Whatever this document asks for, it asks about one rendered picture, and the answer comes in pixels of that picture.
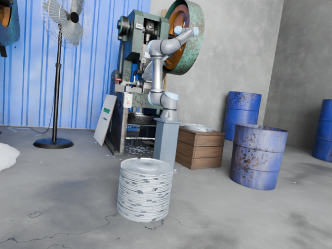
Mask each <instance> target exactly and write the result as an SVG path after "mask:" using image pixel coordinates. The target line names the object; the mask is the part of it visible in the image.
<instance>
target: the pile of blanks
mask: <svg viewBox="0 0 332 249"><path fill-rule="evenodd" d="M172 177H173V172H172V173H170V174H167V175H163V176H143V175H138V174H134V173H130V172H128V171H126V170H124V169H123V168H122V167H121V170H120V181H119V190H118V202H117V210H118V212H119V214H120V215H121V216H123V217H124V218H126V219H129V220H132V221H136V222H151V221H152V222H154V221H158V220H161V219H163V218H164V217H165V216H166V215H167V214H168V209H169V200H170V192H171V184H172Z"/></svg>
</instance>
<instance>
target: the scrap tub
mask: <svg viewBox="0 0 332 249"><path fill-rule="evenodd" d="M288 132H289V131H287V130H284V129H280V128H275V127H269V126H263V125H256V124H244V123H235V133H234V140H233V150H232V158H231V167H230V176H229V177H230V179H231V180H232V181H234V182H235V183H237V184H239V185H242V186H245V187H248V188H252V189H256V190H263V191H269V190H274V189H275V188H276V184H277V179H278V175H279V171H280V166H281V162H282V158H283V153H284V151H285V145H286V140H287V136H288Z"/></svg>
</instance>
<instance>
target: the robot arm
mask: <svg viewBox="0 0 332 249"><path fill-rule="evenodd" d="M174 32H175V34H176V35H177V37H176V38H172V39H170V40H152V41H150V42H149V43H148V46H147V52H148V54H149V55H150V57H151V59H152V89H151V92H150V93H149V95H148V101H149V103H150V104H151V105H155V106H163V111H162V113H161V115H160V119H161V120H166V121H177V120H178V118H177V112H176V111H177V102H178V95H177V94H175V93H171V92H167V91H166V92H165V93H164V90H163V89H162V79H163V61H164V60H167V59H170V58H171V57H172V56H173V55H174V53H175V52H176V51H177V50H178V49H180V48H181V46H182V45H183V44H185V43H186V42H187V41H188V40H189V39H190V38H191V37H193V36H197V35H198V34H199V29H198V28H197V27H192V28H181V27H180V26H176V27H175V28H174ZM165 55H166V56H165ZM167 55H168V56H167ZM164 56H165V57H164Z"/></svg>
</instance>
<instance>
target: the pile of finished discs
mask: <svg viewBox="0 0 332 249"><path fill-rule="evenodd" d="M184 128H186V129H189V130H194V131H202V132H212V130H213V128H212V127H210V126H205V125H196V124H185V125H184Z"/></svg>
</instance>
